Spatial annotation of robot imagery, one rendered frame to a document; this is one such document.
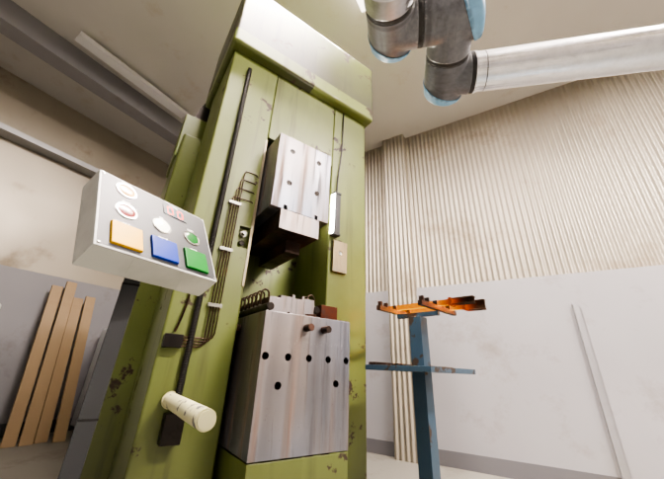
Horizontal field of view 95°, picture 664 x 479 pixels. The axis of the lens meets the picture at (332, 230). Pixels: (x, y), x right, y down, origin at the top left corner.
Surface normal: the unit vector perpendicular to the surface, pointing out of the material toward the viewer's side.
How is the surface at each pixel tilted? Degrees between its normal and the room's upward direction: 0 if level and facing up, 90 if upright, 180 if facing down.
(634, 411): 90
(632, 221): 90
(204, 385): 90
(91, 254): 150
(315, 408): 90
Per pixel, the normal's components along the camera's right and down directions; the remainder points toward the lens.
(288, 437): 0.58, -0.32
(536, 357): -0.51, -0.37
